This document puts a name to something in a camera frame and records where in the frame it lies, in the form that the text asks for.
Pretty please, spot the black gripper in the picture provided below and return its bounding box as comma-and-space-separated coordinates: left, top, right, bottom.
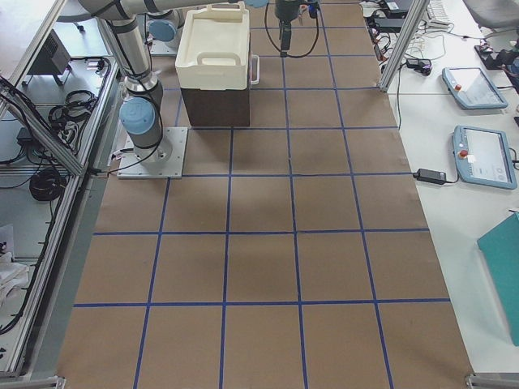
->
275, 0, 302, 56

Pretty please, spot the wooden drawer with white handle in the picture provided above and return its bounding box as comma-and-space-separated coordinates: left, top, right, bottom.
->
251, 54, 260, 85

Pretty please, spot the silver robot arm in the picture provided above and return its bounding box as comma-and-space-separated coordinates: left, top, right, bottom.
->
147, 10, 184, 42
81, 1, 268, 162

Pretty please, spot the dark wooden drawer cabinet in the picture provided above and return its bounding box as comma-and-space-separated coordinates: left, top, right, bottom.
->
180, 46, 251, 127

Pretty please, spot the white plastic storage bin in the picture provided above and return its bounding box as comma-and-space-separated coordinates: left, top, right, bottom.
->
175, 2, 250, 91

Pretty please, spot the upper teach pendant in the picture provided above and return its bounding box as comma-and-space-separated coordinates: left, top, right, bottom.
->
442, 67, 508, 110

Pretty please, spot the teach pendant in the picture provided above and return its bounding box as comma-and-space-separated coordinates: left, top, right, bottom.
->
442, 67, 508, 110
452, 125, 517, 190

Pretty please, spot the black power adapter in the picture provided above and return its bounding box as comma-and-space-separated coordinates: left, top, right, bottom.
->
413, 169, 447, 185

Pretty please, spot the brown paper mat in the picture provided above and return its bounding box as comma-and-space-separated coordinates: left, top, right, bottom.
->
58, 1, 470, 388

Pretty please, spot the black equipment box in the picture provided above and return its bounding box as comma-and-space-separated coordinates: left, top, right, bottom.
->
22, 29, 71, 86

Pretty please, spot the lower teach pendant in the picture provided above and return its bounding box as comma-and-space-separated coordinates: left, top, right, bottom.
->
452, 125, 517, 190

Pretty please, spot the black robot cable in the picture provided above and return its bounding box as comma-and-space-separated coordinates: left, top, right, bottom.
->
264, 0, 321, 58

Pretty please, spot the aluminium frame post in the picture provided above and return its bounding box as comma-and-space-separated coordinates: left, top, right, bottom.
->
378, 0, 430, 92

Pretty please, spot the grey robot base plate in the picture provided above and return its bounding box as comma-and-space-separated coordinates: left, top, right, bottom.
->
115, 127, 188, 179

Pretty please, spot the coiled black cable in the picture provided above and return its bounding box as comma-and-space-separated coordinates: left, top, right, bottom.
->
28, 168, 66, 203

